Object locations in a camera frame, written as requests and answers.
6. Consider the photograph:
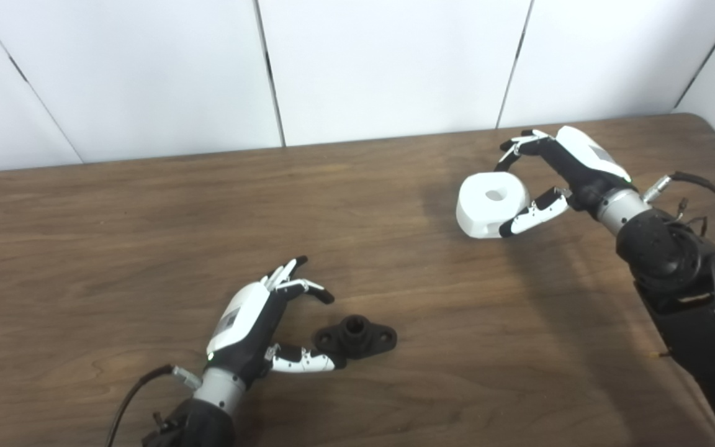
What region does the black plastic holder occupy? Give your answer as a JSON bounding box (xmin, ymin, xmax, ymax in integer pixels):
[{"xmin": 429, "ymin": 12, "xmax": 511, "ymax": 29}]
[{"xmin": 312, "ymin": 315, "xmax": 398, "ymax": 362}]

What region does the black and white left hand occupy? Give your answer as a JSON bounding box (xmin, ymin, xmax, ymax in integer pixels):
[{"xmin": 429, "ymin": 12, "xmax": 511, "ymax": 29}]
[{"xmin": 206, "ymin": 256, "xmax": 347, "ymax": 389}]

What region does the black and white right hand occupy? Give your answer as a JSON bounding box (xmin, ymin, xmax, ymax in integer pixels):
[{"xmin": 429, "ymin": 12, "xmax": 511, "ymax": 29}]
[{"xmin": 494, "ymin": 126, "xmax": 635, "ymax": 238}]

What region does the round white plastic piece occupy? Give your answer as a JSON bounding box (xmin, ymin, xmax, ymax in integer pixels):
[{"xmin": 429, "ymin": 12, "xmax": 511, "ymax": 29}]
[{"xmin": 456, "ymin": 173, "xmax": 531, "ymax": 240}]

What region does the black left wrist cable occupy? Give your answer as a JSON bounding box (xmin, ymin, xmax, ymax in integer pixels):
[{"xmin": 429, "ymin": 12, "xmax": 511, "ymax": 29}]
[{"xmin": 106, "ymin": 364, "xmax": 203, "ymax": 447}]

